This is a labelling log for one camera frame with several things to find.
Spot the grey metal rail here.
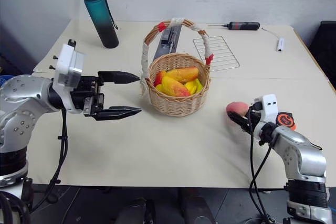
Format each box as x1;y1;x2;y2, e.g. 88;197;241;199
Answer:
152;24;183;62

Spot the yellow fruit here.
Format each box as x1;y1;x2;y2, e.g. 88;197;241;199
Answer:
183;78;204;95

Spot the black robot body part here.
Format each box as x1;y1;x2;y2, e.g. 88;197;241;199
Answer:
0;178;34;224

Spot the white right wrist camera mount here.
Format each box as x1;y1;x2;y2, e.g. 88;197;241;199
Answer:
253;94;279;131

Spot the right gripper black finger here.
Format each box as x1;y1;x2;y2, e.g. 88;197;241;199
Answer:
227;111;248;129

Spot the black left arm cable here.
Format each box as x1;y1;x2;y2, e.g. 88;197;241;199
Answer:
30;108;69;212

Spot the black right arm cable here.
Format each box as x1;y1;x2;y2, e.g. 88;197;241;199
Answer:
247;102;274;224

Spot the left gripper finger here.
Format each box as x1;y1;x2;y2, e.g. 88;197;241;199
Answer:
97;71;140;86
91;105;143;122

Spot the wicker basket with handle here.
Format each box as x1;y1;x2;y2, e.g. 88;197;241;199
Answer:
139;17;214;118

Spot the black electric screwdriver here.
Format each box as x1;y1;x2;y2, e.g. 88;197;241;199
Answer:
208;21;261;31

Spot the teal black water bottle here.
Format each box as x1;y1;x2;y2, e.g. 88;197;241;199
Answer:
79;0;120;49

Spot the white adapter with cable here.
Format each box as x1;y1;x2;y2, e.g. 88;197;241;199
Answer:
261;27;286;52

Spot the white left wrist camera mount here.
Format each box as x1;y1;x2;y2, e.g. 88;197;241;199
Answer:
49;39;86;114

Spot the small red orange fruit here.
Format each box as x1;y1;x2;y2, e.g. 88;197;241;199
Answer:
154;70;167;87

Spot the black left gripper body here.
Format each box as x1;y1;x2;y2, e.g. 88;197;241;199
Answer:
69;75;106;118

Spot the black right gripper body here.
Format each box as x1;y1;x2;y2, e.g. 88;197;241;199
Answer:
242;108;264;133

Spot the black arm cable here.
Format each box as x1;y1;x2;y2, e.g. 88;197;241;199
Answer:
247;102;274;224
30;108;69;212

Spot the pink peach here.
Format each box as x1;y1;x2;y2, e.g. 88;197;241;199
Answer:
226;101;249;120

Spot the large yellow red mango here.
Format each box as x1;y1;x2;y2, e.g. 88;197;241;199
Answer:
160;76;191;98

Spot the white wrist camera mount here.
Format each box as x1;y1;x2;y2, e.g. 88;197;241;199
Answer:
253;94;279;131
49;39;86;114

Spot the metal wire rack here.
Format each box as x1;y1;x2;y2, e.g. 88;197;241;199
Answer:
193;36;241;73

